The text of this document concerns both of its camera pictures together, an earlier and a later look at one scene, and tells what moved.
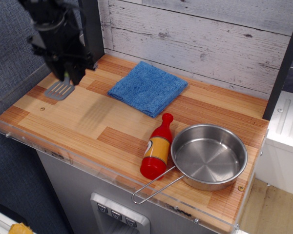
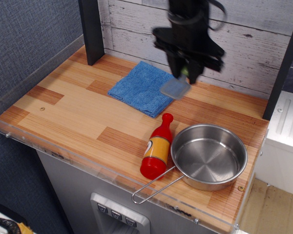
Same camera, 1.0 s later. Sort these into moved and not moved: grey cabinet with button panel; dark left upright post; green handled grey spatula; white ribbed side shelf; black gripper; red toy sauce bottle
Moved: black gripper; green handled grey spatula
Not moved: grey cabinet with button panel; white ribbed side shelf; red toy sauce bottle; dark left upright post
